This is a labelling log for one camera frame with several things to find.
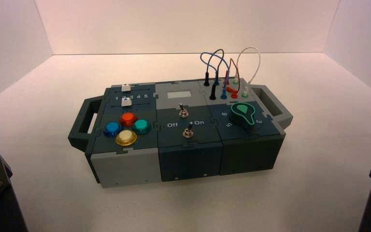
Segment red banana plug wire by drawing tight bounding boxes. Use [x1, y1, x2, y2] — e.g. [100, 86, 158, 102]
[224, 58, 241, 99]

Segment white banana plug wire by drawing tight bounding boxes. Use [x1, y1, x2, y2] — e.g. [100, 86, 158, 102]
[233, 47, 262, 98]

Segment white rectangular display window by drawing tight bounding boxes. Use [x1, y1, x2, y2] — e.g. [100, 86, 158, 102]
[167, 91, 193, 100]

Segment blue banana plug wire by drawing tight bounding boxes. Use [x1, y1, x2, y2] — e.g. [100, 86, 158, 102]
[200, 52, 229, 100]

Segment dark green rotary knob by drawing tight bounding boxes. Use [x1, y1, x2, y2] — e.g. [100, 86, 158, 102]
[228, 102, 257, 131]

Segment green round push button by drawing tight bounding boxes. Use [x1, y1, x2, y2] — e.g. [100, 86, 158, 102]
[132, 119, 152, 135]

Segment orange round push button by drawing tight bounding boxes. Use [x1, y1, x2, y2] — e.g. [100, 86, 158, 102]
[120, 112, 138, 127]

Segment blue round push button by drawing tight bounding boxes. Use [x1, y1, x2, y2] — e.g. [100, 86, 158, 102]
[103, 121, 124, 138]

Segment grey and dark modular task box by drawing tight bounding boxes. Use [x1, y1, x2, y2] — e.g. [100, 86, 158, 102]
[68, 77, 294, 189]

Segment yellow round push button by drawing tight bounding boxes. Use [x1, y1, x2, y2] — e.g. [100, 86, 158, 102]
[115, 130, 138, 146]

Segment black banana plug wire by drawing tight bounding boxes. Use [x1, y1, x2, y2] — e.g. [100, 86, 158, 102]
[203, 48, 225, 101]

